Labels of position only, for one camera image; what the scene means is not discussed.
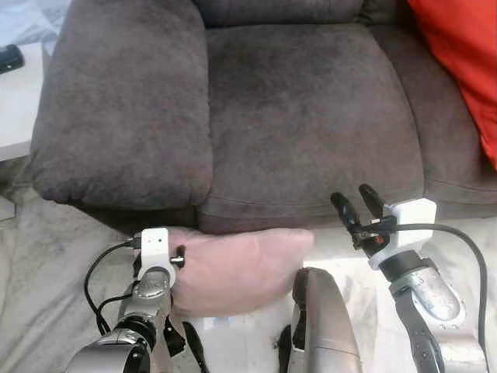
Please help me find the grey-brown fabric sofa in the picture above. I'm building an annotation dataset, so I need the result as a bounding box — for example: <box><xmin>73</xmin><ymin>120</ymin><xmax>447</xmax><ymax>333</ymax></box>
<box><xmin>30</xmin><ymin>0</ymin><xmax>497</xmax><ymax>234</ymax></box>

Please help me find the pink pillow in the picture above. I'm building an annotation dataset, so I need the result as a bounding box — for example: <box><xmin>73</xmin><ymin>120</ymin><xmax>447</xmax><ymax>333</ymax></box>
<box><xmin>159</xmin><ymin>228</ymin><xmax>315</xmax><ymax>318</ymax></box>

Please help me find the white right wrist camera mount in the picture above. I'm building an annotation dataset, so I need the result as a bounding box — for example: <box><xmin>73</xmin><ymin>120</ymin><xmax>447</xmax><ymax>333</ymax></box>
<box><xmin>369</xmin><ymin>198</ymin><xmax>437</xmax><ymax>270</ymax></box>

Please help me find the white side table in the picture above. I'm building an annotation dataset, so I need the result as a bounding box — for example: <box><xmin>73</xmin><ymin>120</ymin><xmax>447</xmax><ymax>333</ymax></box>
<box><xmin>0</xmin><ymin>40</ymin><xmax>49</xmax><ymax>162</ymax></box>

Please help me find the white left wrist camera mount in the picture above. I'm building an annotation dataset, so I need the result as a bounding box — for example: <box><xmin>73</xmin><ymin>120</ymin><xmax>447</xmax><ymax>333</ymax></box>
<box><xmin>138</xmin><ymin>227</ymin><xmax>172</xmax><ymax>273</ymax></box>

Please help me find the red pillow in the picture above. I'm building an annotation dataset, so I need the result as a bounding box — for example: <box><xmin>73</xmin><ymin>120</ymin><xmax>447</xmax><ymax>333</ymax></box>
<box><xmin>407</xmin><ymin>0</ymin><xmax>497</xmax><ymax>170</ymax></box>

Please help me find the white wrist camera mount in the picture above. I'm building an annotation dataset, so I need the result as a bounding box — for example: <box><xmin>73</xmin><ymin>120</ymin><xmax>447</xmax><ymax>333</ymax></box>
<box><xmin>138</xmin><ymin>227</ymin><xmax>172</xmax><ymax>273</ymax></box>
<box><xmin>369</xmin><ymin>198</ymin><xmax>437</xmax><ymax>270</ymax></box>

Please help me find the black remote control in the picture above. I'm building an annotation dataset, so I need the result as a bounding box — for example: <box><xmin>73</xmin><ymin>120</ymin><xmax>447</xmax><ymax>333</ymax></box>
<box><xmin>0</xmin><ymin>44</ymin><xmax>26</xmax><ymax>75</ymax></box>

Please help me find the silver robot leg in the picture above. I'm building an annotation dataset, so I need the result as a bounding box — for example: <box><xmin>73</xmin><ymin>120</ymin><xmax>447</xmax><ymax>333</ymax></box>
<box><xmin>291</xmin><ymin>267</ymin><xmax>363</xmax><ymax>373</ymax></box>

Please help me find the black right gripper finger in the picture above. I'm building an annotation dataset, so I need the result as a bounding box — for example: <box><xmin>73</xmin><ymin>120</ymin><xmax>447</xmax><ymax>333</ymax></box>
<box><xmin>332</xmin><ymin>192</ymin><xmax>364</xmax><ymax>238</ymax></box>
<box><xmin>359</xmin><ymin>184</ymin><xmax>386</xmax><ymax>220</ymax></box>

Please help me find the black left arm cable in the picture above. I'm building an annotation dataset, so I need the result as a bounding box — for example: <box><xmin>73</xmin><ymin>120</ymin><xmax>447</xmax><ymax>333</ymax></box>
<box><xmin>84</xmin><ymin>239</ymin><xmax>142</xmax><ymax>335</ymax></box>

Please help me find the white floor sheet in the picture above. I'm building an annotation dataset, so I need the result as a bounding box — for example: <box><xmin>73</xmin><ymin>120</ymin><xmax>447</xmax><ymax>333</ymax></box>
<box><xmin>0</xmin><ymin>179</ymin><xmax>497</xmax><ymax>373</ymax></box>

